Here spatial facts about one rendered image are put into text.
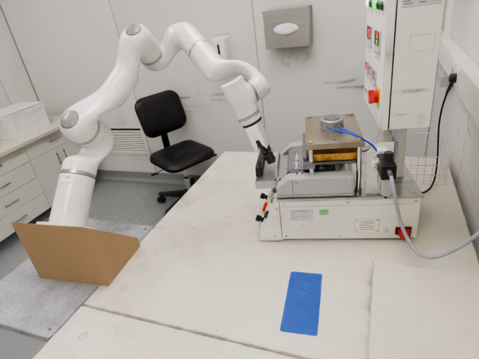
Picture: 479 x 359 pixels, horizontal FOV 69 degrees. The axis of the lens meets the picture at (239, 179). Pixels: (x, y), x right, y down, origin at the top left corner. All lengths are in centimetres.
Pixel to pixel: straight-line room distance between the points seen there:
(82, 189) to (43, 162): 221
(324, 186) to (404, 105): 34
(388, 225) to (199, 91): 213
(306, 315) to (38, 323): 82
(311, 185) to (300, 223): 15
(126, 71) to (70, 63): 237
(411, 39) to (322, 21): 161
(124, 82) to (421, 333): 121
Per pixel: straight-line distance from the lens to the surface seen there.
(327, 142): 115
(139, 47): 138
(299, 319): 105
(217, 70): 128
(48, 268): 143
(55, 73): 394
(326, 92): 271
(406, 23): 105
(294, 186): 117
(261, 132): 123
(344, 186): 118
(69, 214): 130
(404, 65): 107
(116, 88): 139
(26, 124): 353
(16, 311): 141
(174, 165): 271
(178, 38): 141
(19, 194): 340
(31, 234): 136
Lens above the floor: 155
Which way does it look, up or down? 27 degrees down
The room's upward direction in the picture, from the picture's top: 9 degrees counter-clockwise
